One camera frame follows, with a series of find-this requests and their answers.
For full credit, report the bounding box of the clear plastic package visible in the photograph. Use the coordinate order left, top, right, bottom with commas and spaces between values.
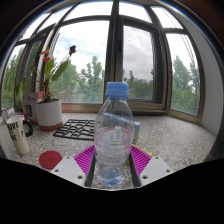
0, 106, 16, 126

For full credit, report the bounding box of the cream mug with black lettering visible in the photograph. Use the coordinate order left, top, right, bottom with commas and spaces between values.
5, 114, 34, 157

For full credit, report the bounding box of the black openwork trivet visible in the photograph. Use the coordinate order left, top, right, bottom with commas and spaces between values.
52, 118, 96, 141

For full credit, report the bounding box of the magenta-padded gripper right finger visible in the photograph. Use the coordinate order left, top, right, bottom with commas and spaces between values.
127, 144, 175, 188

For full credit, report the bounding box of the clear blue-capped water bottle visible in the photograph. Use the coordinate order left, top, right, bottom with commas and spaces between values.
93, 81, 136, 188

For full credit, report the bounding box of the flat round red coaster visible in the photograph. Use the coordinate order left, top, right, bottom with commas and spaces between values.
38, 150, 63, 170

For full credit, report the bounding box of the white box with coloured rings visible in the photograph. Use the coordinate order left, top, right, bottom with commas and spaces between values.
22, 91, 44, 125

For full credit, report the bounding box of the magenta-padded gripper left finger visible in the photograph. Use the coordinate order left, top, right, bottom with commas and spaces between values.
49, 144, 98, 188

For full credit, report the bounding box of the red-flowered plant in white pot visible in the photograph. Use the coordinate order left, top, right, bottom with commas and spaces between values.
14, 44, 78, 132

